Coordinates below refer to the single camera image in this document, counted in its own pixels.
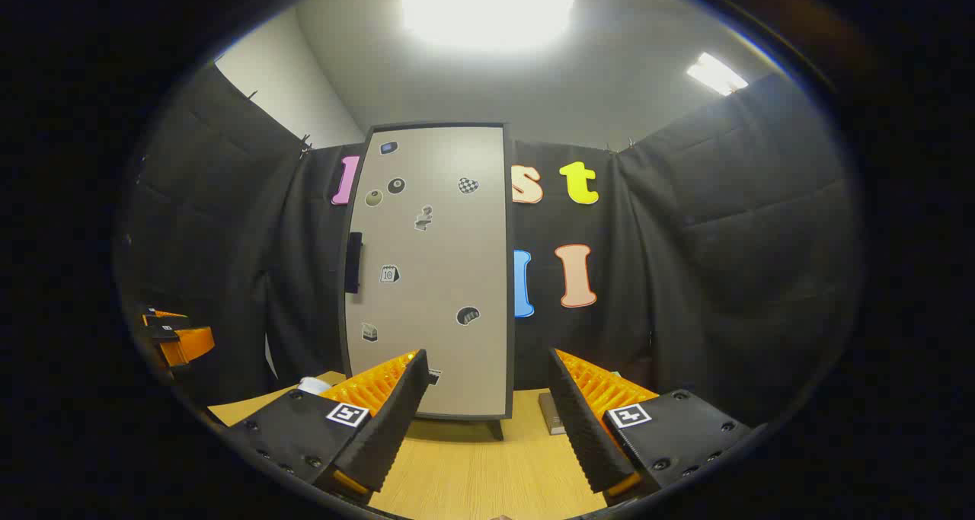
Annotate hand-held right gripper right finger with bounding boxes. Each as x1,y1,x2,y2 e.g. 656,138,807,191
547,348,751,506

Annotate small ceiling light panel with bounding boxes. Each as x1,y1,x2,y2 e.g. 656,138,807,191
686,52,750,97

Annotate grey cabinet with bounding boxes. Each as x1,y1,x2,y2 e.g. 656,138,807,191
337,121,517,441

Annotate large ceiling light panel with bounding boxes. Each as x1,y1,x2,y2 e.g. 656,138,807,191
401,0,576,53

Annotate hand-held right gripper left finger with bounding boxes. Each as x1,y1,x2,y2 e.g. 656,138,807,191
225,349,431,506

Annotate black door handle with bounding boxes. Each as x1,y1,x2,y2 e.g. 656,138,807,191
344,231,363,295

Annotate grey cabinet door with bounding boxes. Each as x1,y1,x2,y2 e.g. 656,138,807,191
339,123,515,422

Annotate black backdrop cloth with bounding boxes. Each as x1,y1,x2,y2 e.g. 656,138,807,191
118,63,862,429

